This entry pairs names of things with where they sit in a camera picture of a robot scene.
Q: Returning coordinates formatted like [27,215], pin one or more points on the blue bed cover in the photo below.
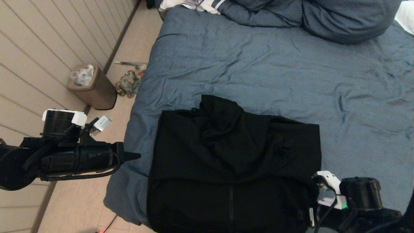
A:
[291,58]

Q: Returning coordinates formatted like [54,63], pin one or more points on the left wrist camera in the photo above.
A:
[100,124]

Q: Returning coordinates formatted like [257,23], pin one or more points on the thin grey rod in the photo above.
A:
[129,62]

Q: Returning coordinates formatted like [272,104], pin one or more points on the clear plastic bin bag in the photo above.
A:
[82,77]

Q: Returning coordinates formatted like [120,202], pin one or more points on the white pillow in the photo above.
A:
[407,16]

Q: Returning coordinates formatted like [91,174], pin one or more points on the brown trash bin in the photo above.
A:
[100,94]

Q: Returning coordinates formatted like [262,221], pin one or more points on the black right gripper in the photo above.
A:
[336,221]

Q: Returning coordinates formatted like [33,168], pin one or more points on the bunched blue duvet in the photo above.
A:
[339,19]

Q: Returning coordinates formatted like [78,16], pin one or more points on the white striped garment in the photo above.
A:
[207,5]

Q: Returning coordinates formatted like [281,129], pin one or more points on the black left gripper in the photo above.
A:
[84,160]

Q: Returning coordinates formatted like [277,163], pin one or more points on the black hoodie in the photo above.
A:
[226,161]

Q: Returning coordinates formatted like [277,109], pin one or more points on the multicoloured cloth bundle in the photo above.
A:
[129,84]

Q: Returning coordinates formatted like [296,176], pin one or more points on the small dark object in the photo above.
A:
[150,4]

